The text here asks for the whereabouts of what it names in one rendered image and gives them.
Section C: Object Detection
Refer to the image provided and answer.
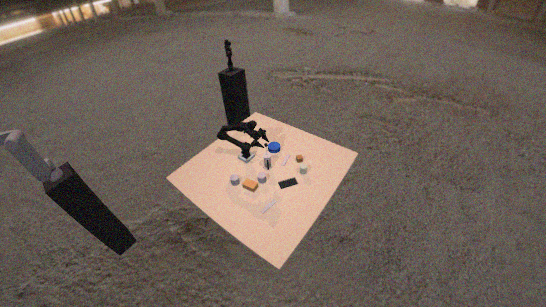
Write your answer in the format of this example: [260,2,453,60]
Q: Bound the blue cylinder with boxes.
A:
[268,142,280,153]

